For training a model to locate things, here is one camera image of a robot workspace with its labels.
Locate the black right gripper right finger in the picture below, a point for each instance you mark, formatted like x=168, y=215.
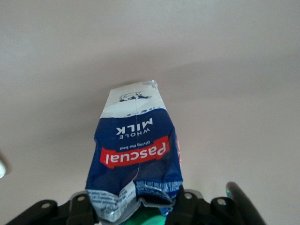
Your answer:
x=194, y=211

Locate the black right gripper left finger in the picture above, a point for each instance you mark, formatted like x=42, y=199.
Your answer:
x=70, y=213

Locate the blue Pascal milk carton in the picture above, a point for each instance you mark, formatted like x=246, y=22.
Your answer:
x=133, y=131

